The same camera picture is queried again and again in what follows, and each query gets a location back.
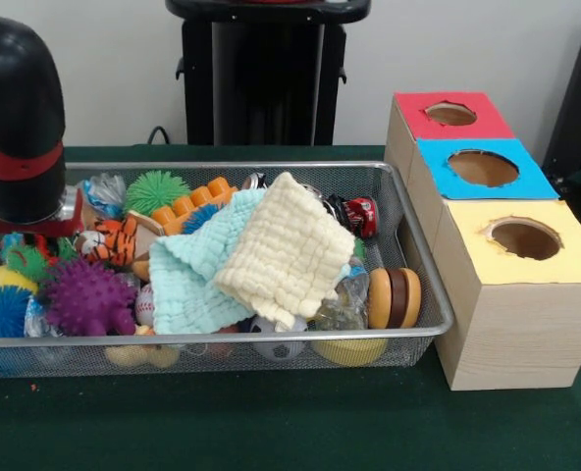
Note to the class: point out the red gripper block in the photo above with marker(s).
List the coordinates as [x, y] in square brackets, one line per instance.
[25, 228]

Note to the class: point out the green fuzzy googly-eyed toy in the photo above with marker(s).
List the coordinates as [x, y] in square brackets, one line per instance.
[28, 262]

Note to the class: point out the orange tiger plush toy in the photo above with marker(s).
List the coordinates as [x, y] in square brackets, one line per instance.
[111, 243]

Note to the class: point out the mint green waffle cloth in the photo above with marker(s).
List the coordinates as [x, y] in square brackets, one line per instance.
[182, 284]

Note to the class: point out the cream waffle cloth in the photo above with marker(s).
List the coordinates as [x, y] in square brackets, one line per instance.
[285, 245]

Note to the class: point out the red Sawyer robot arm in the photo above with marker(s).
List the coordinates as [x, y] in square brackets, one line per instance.
[20, 98]

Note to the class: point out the clear mesh bin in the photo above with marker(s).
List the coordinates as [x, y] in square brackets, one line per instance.
[123, 363]

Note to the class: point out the wooden box with three holes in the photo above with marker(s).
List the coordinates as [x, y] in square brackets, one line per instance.
[516, 333]

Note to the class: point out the yellow smooth ball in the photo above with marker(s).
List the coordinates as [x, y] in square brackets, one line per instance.
[6, 282]

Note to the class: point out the blue spiky ball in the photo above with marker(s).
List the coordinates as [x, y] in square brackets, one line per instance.
[1, 314]

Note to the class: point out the purple spiky rubber toy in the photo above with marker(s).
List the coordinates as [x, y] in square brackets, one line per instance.
[87, 297]

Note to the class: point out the bright green spiky ball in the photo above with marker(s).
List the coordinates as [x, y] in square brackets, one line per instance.
[155, 189]

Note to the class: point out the orange plastic block toy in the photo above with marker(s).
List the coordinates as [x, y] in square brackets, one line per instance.
[202, 196]

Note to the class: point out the dark green table cloth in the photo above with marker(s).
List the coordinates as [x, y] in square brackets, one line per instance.
[271, 427]

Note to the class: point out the crushed red soda can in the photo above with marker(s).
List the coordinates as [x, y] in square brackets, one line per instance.
[361, 213]

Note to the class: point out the wooden yo-yo toy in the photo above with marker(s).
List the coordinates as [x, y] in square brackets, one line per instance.
[393, 297]

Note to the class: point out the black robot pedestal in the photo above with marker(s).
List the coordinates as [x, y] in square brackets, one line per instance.
[271, 98]

